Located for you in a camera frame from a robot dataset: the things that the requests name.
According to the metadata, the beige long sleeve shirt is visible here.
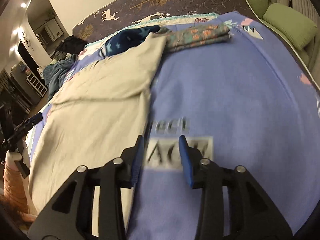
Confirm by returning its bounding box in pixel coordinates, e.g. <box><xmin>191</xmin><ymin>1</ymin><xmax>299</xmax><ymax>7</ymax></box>
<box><xmin>28</xmin><ymin>31</ymin><xmax>168</xmax><ymax>238</ymax></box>

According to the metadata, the pink sleeved left forearm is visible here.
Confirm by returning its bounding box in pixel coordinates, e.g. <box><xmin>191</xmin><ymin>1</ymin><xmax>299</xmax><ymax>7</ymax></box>
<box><xmin>3</xmin><ymin>164</ymin><xmax>29</xmax><ymax>213</ymax></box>

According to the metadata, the black clothes pile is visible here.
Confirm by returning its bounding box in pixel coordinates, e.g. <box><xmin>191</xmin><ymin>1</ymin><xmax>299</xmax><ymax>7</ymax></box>
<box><xmin>54</xmin><ymin>35</ymin><xmax>88</xmax><ymax>55</ymax></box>

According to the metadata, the white gloved left hand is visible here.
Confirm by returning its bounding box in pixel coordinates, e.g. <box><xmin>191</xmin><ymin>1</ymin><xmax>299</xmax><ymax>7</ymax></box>
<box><xmin>5</xmin><ymin>140</ymin><xmax>30</xmax><ymax>171</ymax></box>

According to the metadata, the white ladder shelf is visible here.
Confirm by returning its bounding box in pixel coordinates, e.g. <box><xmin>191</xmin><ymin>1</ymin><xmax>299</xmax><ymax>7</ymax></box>
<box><xmin>26</xmin><ymin>72</ymin><xmax>48</xmax><ymax>98</ymax></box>

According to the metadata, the white cat figurine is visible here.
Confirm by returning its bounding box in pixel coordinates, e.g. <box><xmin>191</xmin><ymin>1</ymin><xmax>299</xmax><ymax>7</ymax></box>
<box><xmin>37</xmin><ymin>65</ymin><xmax>45</xmax><ymax>79</ymax></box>

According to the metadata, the teal crumpled blanket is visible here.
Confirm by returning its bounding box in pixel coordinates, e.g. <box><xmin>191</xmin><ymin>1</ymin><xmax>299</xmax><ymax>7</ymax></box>
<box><xmin>42</xmin><ymin>54</ymin><xmax>77</xmax><ymax>101</ymax></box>

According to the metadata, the white patterned quilt edge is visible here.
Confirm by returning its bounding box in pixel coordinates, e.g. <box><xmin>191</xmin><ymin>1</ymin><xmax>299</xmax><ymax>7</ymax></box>
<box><xmin>78</xmin><ymin>12</ymin><xmax>219</xmax><ymax>60</ymax></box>

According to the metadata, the blue printed bed sheet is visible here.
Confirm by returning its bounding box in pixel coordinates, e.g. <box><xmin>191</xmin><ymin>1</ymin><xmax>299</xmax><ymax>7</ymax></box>
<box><xmin>30</xmin><ymin>11</ymin><xmax>320</xmax><ymax>240</ymax></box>

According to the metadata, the navy star pattern garment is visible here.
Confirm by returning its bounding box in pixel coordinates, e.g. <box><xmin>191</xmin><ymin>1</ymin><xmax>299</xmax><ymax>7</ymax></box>
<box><xmin>99</xmin><ymin>25</ymin><xmax>160</xmax><ymax>59</ymax></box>

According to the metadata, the floral folded garment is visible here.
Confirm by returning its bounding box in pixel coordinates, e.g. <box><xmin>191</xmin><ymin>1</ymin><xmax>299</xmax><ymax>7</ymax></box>
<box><xmin>155</xmin><ymin>24</ymin><xmax>231</xmax><ymax>53</ymax></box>

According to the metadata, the green pillow near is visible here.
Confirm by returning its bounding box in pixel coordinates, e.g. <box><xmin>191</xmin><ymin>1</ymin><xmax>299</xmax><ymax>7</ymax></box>
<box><xmin>263</xmin><ymin>3</ymin><xmax>318</xmax><ymax>50</ymax></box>

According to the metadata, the dark deer pattern mattress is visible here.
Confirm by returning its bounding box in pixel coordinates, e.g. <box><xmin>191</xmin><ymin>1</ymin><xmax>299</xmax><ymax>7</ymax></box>
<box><xmin>72</xmin><ymin>0</ymin><xmax>257</xmax><ymax>42</ymax></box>

